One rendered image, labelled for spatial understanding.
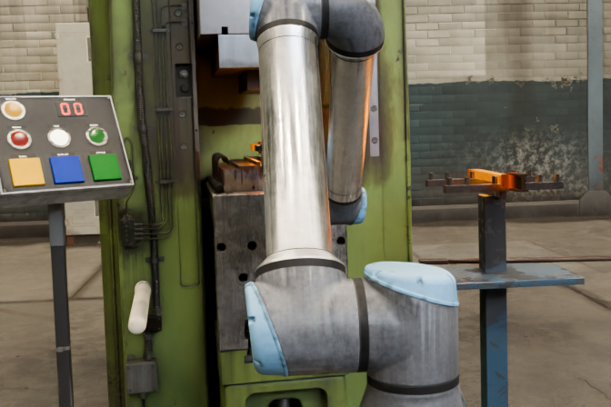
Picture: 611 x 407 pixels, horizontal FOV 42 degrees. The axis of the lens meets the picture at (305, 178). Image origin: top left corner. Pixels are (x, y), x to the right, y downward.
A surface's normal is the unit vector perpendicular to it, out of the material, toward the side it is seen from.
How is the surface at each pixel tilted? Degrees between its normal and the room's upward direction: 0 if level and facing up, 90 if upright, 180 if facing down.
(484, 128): 89
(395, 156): 90
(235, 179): 90
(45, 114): 60
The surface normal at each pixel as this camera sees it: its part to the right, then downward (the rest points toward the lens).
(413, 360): -0.11, 0.08
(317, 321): 0.05, -0.31
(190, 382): 0.16, 0.07
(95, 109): 0.47, -0.47
